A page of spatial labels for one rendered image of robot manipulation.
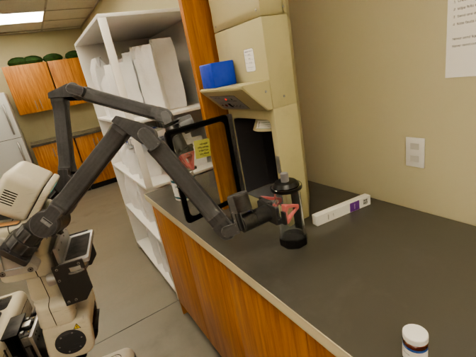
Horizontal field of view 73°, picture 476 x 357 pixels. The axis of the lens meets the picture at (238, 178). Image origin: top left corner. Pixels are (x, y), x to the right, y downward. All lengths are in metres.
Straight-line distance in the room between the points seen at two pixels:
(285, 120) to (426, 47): 0.51
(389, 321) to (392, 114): 0.78
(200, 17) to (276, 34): 0.40
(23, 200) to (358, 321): 1.05
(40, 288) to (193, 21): 1.17
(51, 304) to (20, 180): 0.46
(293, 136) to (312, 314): 0.63
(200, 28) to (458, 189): 1.15
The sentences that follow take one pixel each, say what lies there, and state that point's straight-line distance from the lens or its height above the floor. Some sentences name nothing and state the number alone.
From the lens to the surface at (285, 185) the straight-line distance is 1.07.
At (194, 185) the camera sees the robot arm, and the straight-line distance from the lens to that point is 1.00.
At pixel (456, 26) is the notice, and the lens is 1.26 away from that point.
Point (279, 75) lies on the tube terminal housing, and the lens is 1.19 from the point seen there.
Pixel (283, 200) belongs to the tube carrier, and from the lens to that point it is 1.09.
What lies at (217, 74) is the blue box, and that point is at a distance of 1.28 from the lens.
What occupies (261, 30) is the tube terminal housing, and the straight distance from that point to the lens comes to 1.17.
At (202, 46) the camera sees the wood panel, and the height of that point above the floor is 1.67.
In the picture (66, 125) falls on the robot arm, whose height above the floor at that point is 1.47.
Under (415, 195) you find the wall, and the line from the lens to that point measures 1.44.
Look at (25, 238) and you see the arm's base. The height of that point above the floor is 1.22.
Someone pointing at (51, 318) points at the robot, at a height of 0.85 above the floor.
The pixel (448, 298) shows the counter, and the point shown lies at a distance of 1.01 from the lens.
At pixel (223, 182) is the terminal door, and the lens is 1.44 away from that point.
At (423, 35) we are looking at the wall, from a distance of 1.30.
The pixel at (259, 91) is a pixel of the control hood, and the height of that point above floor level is 1.48.
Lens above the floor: 1.57
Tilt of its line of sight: 19 degrees down
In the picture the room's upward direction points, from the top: 10 degrees counter-clockwise
